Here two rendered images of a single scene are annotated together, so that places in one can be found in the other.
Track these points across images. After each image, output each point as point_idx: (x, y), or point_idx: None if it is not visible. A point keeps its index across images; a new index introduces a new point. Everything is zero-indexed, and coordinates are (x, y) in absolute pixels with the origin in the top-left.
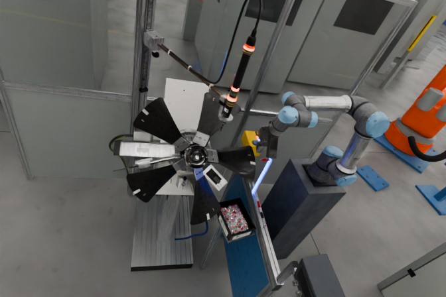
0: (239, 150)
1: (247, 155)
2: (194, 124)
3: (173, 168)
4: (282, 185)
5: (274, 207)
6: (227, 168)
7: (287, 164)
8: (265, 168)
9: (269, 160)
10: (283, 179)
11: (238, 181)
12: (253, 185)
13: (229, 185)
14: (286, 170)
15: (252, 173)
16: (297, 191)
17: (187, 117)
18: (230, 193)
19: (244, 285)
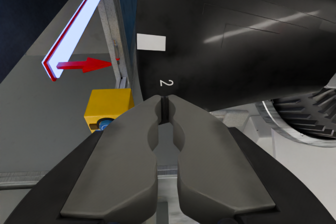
0: (209, 97)
1: (178, 79)
2: (307, 159)
3: None
4: (16, 22)
5: None
6: None
7: (4, 76)
8: (77, 34)
9: (57, 62)
10: (13, 36)
11: (126, 35)
12: (102, 5)
13: (135, 33)
14: (5, 59)
15: None
16: None
17: (331, 177)
18: (132, 20)
19: None
